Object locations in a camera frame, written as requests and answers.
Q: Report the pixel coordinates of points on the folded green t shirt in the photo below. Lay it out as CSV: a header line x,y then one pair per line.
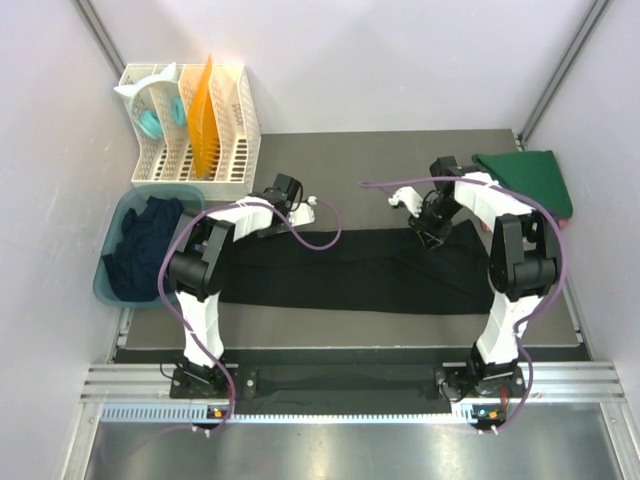
x,y
535,174

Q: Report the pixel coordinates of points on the corner aluminium post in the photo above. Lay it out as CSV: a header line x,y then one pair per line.
x,y
578,41
99,31

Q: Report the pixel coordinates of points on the orange plastic folder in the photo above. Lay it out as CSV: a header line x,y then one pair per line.
x,y
202,125

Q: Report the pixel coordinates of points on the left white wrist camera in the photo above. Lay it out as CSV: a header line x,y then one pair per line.
x,y
303,212

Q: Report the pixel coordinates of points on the white file organizer rack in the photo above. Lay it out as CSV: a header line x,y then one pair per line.
x,y
233,171

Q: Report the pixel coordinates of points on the teal plastic bin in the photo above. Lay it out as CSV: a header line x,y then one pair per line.
x,y
190,197

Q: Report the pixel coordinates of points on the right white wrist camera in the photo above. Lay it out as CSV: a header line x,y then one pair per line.
x,y
409,199

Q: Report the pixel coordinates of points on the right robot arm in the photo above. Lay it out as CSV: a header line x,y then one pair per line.
x,y
524,263

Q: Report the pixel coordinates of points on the right corner aluminium post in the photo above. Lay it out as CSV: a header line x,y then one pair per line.
x,y
578,41

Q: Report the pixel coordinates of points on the aluminium frame rail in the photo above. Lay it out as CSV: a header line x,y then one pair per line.
x,y
553,382

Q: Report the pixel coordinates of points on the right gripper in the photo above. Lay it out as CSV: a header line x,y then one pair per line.
x,y
432,237

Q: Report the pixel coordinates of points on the black t shirt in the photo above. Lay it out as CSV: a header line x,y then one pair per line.
x,y
383,270

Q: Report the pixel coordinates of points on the teal cat ear headphones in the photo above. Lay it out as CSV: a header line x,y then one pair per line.
x,y
150,93

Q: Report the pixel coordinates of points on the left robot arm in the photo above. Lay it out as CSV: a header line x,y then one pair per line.
x,y
200,265

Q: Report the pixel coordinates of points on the left corner aluminium post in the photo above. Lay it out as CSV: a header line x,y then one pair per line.
x,y
99,31

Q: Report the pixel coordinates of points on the white cable duct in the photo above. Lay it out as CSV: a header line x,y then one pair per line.
x,y
205,414

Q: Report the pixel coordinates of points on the navy blue t shirt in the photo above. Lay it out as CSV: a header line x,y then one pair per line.
x,y
133,267

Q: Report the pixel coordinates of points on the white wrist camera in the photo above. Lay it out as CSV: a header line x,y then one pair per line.
x,y
409,199
303,212

